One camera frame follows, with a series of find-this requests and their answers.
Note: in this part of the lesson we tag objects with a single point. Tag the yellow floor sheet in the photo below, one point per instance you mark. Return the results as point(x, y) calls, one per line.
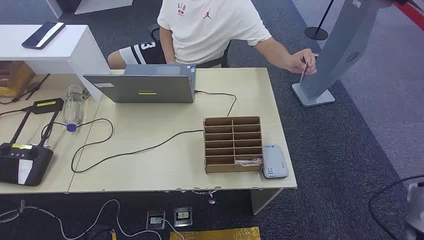
point(215, 234)

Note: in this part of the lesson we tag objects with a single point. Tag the room key card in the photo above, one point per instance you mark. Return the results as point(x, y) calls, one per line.
point(248, 162)

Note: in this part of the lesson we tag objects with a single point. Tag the metal knob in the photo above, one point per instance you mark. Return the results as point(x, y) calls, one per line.
point(212, 199)

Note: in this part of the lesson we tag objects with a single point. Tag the black remote controller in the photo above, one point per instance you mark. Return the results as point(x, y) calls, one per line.
point(23, 165)

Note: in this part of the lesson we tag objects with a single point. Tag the grey kiosk stand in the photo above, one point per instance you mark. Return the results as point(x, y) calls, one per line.
point(341, 43)

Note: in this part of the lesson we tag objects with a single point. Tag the white cabinet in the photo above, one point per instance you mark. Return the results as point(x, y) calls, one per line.
point(99, 6)

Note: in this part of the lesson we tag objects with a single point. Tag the floor socket with yellow label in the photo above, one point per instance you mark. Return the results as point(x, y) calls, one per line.
point(183, 216)

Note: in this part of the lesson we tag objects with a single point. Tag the grey laptop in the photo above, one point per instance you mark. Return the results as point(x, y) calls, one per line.
point(145, 87)

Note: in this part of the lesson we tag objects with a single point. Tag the person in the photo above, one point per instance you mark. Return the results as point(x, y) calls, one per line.
point(205, 33)

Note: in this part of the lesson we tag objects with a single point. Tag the red barrier belt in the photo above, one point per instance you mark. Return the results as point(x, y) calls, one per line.
point(412, 13)

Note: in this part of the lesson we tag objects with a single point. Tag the black stanchion post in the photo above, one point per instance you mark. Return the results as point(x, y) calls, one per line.
point(316, 33)

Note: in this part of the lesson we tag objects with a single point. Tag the clear plastic water bottle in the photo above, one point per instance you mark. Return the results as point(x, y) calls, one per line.
point(73, 109)

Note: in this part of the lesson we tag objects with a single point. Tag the person's right forearm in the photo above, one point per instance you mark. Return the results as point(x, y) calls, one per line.
point(168, 49)

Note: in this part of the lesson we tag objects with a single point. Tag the floor socket with white plug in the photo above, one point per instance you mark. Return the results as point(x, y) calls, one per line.
point(155, 220)

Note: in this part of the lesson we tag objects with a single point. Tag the white side table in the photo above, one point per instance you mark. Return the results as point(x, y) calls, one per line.
point(66, 53)

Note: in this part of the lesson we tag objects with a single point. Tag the person's left hand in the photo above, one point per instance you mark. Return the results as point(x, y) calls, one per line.
point(298, 61)

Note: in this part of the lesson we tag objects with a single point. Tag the black phone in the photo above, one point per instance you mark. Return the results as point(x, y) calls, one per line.
point(41, 35)

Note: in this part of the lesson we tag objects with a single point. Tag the grey card reader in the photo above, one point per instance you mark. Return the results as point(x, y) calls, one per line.
point(275, 162)

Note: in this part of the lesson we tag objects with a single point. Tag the brown slotted card organizer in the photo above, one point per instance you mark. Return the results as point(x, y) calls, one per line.
point(218, 169)

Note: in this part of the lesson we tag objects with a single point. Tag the person's left forearm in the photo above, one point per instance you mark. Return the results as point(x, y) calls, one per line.
point(275, 54)

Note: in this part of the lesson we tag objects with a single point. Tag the small black tripod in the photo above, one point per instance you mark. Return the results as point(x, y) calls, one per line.
point(33, 87)

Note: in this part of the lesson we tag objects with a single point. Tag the white desk leg panel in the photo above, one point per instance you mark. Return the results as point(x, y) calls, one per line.
point(261, 200)

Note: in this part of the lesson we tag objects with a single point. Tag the wooden box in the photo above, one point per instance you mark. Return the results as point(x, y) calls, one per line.
point(13, 78)

